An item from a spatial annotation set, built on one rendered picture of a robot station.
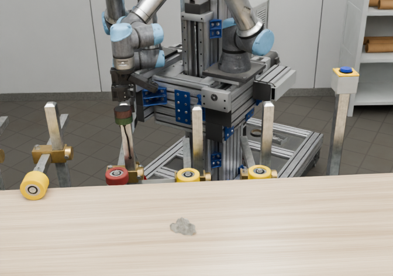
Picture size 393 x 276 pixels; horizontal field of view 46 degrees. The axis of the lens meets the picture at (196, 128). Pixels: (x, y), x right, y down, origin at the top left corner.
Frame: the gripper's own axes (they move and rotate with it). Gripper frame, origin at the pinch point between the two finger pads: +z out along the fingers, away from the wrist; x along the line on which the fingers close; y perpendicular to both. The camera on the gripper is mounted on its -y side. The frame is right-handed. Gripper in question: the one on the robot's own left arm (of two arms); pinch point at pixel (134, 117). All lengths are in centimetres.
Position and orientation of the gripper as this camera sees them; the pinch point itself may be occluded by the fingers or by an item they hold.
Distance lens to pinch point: 177.7
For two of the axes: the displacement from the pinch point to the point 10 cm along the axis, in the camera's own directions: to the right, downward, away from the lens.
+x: 0.5, 4.6, -8.9
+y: -10.0, 0.4, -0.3
